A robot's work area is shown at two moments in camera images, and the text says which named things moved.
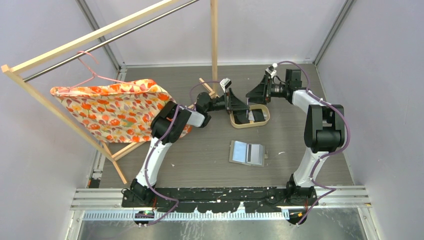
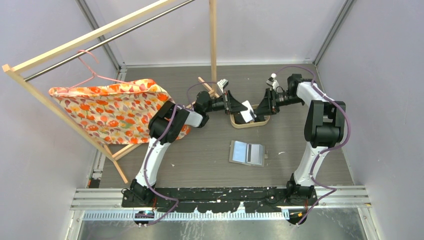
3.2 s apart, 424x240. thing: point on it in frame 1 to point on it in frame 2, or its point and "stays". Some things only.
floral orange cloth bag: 120,112 stays
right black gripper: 261,94 to 268,106
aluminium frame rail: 327,197 stays
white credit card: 254,154 stays
